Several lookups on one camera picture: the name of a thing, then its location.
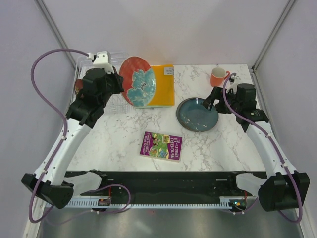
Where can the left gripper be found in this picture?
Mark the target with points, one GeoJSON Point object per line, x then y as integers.
{"type": "Point", "coordinates": [118, 79]}

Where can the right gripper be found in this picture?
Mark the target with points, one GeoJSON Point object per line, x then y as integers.
{"type": "Point", "coordinates": [216, 93]}

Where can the dark blue floral plate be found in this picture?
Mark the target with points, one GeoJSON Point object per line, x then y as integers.
{"type": "Point", "coordinates": [193, 116]}

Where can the red plate with blue flower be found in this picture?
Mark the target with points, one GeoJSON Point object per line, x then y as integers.
{"type": "Point", "coordinates": [139, 82]}

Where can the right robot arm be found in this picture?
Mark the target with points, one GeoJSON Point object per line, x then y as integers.
{"type": "Point", "coordinates": [284, 187]}

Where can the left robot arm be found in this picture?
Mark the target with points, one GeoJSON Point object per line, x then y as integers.
{"type": "Point", "coordinates": [49, 182]}

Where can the orange mug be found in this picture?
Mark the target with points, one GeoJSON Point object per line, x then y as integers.
{"type": "Point", "coordinates": [218, 75]}

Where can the orange folder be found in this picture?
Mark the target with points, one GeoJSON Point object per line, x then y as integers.
{"type": "Point", "coordinates": [164, 92]}

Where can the purple Treehouse book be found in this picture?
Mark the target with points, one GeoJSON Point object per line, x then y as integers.
{"type": "Point", "coordinates": [161, 146]}

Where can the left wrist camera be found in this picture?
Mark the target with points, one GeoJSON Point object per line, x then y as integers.
{"type": "Point", "coordinates": [102, 60]}

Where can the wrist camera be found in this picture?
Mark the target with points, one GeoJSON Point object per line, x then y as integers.
{"type": "Point", "coordinates": [234, 82]}
{"type": "Point", "coordinates": [102, 60]}

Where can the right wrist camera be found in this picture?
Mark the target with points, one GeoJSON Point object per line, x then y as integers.
{"type": "Point", "coordinates": [234, 82]}

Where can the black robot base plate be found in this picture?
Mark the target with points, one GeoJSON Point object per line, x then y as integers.
{"type": "Point", "coordinates": [169, 187]}

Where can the white cable duct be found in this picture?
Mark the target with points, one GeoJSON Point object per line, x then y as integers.
{"type": "Point", "coordinates": [222, 202]}

